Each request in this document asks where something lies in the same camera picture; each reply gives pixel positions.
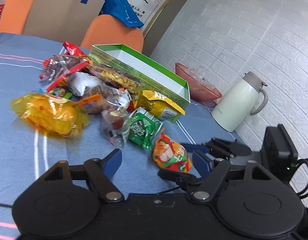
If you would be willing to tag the red crinkled snack bag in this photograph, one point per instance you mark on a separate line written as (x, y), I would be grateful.
(73, 50)

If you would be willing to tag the yellow transparent snack bag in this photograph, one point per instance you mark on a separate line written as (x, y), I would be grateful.
(50, 114)

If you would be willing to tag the blue tablecloth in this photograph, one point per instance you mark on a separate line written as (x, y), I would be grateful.
(27, 152)

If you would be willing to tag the white thermos jug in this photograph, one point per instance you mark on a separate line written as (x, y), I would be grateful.
(246, 97)

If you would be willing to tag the green cardboard box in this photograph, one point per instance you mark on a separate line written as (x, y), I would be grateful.
(154, 76)

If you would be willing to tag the left orange chair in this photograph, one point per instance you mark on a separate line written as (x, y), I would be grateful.
(14, 16)

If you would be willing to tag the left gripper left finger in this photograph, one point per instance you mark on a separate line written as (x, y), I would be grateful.
(99, 174)

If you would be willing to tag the black camera module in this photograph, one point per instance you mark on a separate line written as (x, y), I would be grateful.
(278, 153)

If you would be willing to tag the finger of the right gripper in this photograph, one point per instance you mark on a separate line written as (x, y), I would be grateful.
(220, 148)
(180, 178)

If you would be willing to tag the clear packet dark snack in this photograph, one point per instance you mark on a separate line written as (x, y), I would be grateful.
(115, 126)

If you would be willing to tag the brown nut snack bag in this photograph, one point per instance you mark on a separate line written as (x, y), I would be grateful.
(103, 97)

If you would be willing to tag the yellow snack packet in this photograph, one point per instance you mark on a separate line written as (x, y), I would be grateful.
(159, 105)

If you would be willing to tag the right orange chair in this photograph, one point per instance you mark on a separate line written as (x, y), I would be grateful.
(106, 29)

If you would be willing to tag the small colourful candy packet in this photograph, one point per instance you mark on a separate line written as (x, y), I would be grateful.
(57, 91)

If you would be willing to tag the orange green snack packet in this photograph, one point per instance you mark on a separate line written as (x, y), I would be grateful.
(171, 155)

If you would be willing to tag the orange chair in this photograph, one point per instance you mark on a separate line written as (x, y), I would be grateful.
(14, 16)
(106, 29)

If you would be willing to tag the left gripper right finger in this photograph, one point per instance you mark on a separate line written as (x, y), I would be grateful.
(213, 174)

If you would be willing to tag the brown paper bag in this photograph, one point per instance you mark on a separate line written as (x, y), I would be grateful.
(62, 20)

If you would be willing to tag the pink plastic bowl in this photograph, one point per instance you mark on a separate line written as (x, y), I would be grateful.
(200, 89)

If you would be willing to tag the red dates snack bag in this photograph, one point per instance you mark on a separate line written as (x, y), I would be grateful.
(58, 64)

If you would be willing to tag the blue fabric bag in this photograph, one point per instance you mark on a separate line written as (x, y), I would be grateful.
(121, 10)

